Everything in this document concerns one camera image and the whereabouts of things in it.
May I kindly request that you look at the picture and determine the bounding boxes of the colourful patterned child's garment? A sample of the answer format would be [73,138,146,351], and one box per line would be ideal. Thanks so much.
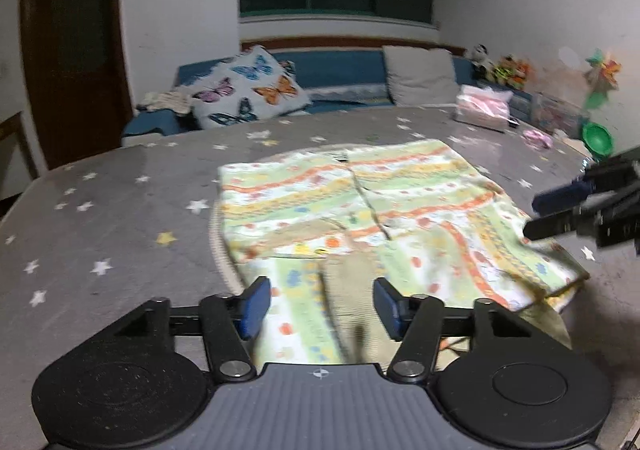
[212,139,587,366]

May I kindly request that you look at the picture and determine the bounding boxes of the green plastic bowl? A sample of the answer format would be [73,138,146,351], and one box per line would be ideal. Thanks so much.
[582,122,614,159]

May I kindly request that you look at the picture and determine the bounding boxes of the clear toy storage box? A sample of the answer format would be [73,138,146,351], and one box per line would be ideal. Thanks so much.
[532,93,585,138]

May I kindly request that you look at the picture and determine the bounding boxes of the pink tissue pack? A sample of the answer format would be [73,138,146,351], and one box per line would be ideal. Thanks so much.
[454,85,513,132]

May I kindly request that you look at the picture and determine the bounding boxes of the colourful pinwheel toy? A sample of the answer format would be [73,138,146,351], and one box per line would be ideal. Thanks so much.
[584,48,622,110]

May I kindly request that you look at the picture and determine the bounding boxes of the yellow orange plush toys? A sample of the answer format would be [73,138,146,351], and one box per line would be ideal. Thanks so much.
[492,55,530,91]

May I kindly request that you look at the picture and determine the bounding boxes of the panda plush toy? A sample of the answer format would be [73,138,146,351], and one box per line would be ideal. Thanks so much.
[465,44,495,81]

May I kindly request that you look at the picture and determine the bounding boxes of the grey star-patterned table cover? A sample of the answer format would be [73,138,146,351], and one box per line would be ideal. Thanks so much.
[1,107,639,449]

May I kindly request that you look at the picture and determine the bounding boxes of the grey plain cushion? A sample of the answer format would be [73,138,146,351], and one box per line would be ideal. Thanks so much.
[383,46,460,107]

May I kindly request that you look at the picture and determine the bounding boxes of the cream cloth on sofa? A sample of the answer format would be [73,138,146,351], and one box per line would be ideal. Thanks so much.
[137,91,192,115]

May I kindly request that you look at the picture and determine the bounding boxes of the blue sofa bench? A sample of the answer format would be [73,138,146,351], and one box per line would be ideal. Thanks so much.
[122,48,533,144]

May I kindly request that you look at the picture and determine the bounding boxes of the butterfly print pillow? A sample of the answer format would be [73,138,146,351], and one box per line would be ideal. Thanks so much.
[181,45,311,129]

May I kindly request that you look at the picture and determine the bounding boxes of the wooden side table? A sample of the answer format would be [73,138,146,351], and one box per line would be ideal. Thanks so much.
[1,111,39,216]

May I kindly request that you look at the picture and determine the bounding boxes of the dark wooden door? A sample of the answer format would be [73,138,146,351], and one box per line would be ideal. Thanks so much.
[20,0,132,169]

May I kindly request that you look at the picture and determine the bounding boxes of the pink hair tie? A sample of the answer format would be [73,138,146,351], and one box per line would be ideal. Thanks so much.
[520,128,556,151]

